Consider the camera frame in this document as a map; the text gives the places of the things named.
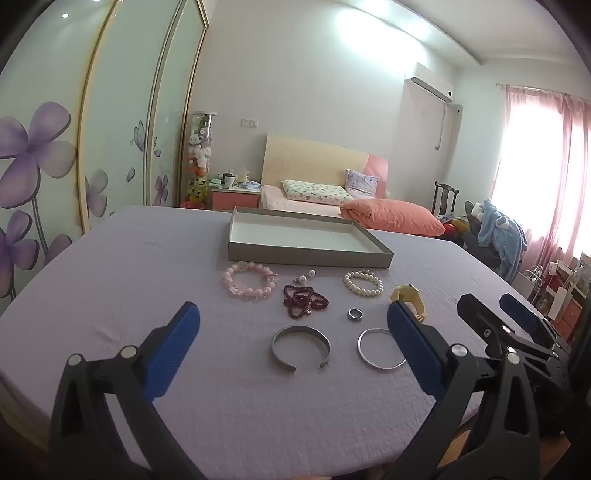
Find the floral sliding door wardrobe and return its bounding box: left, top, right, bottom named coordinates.
left=0, top=0, right=208, bottom=305

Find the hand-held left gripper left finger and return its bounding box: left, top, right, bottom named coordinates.
left=48, top=301, right=208, bottom=480

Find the beige and pink headboard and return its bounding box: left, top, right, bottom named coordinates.
left=261, top=134, right=389, bottom=199

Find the grey cardboard tray box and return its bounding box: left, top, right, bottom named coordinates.
left=227, top=207, right=394, bottom=269

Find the blue plush garment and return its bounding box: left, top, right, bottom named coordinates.
left=477, top=199, right=528, bottom=282

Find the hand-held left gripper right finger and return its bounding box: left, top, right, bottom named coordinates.
left=383, top=300, right=542, bottom=480

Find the white pearl bracelet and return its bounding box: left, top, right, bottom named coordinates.
left=344, top=270, right=384, bottom=299

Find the pink bed sheet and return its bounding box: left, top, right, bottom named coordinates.
left=260, top=185, right=352, bottom=219

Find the black office chair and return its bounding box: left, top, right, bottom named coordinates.
left=463, top=200, right=504, bottom=273

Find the white air conditioner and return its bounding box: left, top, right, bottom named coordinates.
left=405, top=62, right=454, bottom=103

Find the white cluttered shelf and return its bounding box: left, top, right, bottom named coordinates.
left=526, top=253, right=591, bottom=342

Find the glass tower of plush toys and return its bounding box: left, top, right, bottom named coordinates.
left=185, top=111, right=218, bottom=208

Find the white patterned pillow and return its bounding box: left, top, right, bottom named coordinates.
left=281, top=179, right=354, bottom=206

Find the dark wooden chair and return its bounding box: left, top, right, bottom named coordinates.
left=433, top=181, right=460, bottom=217

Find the pink bead bracelet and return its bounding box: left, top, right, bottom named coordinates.
left=223, top=261, right=280, bottom=302

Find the thin silver bangle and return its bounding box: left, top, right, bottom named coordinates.
left=357, top=328, right=408, bottom=370

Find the pink nightstand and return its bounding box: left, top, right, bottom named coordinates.
left=210, top=182, right=264, bottom=212

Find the purple floral pillow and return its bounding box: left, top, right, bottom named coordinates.
left=345, top=169, right=380, bottom=198

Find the orange pillow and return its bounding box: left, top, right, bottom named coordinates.
left=340, top=198, right=446, bottom=237

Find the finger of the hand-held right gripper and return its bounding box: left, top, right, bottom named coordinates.
left=499, top=294, right=575, bottom=354
left=457, top=293, right=561, bottom=370

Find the dark red bead necklace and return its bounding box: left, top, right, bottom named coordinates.
left=283, top=284, right=329, bottom=320

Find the yellow wrist watch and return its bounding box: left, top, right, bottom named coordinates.
left=390, top=284, right=429, bottom=322

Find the pink curtain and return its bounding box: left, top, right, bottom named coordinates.
left=492, top=85, right=591, bottom=278

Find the wide silver cuff bangle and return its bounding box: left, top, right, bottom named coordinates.
left=270, top=324, right=332, bottom=373

